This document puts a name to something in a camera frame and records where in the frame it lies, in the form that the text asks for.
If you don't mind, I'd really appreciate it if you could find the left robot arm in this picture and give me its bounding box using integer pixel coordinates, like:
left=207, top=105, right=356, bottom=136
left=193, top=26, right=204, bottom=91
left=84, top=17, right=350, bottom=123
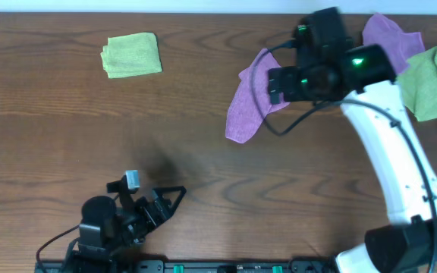
left=61, top=186, right=187, bottom=273

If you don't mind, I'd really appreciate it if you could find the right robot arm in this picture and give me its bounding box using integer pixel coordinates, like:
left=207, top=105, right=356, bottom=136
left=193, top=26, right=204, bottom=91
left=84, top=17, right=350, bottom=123
left=268, top=8, right=437, bottom=272

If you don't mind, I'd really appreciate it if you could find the purple cloth at top right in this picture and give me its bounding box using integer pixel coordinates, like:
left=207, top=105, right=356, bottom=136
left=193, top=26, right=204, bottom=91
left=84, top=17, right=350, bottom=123
left=362, top=13, right=425, bottom=74

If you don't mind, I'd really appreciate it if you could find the crumpled green cloth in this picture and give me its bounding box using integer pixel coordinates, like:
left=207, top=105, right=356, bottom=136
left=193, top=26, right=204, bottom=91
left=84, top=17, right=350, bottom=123
left=398, top=46, right=437, bottom=122

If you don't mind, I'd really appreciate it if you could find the folded green cloth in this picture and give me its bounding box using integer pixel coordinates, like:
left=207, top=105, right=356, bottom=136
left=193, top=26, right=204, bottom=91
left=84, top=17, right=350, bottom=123
left=100, top=32, right=162, bottom=79

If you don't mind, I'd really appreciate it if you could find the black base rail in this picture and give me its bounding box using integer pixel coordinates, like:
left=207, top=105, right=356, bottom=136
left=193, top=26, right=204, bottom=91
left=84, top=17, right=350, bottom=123
left=33, top=259, right=338, bottom=273

